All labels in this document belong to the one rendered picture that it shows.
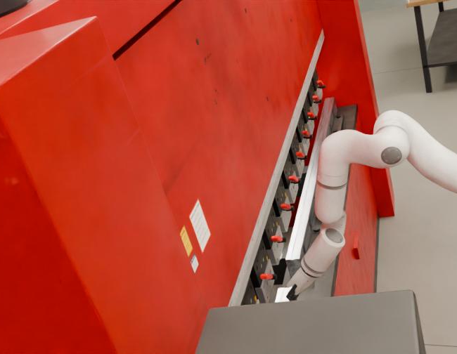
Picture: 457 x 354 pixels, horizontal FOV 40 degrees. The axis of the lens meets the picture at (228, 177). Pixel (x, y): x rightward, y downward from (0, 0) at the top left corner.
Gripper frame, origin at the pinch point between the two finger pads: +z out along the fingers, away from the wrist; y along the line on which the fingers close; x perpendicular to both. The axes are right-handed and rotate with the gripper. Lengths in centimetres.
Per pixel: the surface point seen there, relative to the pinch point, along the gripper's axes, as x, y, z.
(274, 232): -18.9, -4.3, -11.6
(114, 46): -39, 75, -88
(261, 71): -63, -27, -44
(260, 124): -47, -13, -36
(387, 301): 32, 97, -105
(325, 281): -0.7, -34.9, 15.7
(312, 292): -0.7, -27.5, 18.0
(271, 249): -14.4, 2.7, -10.9
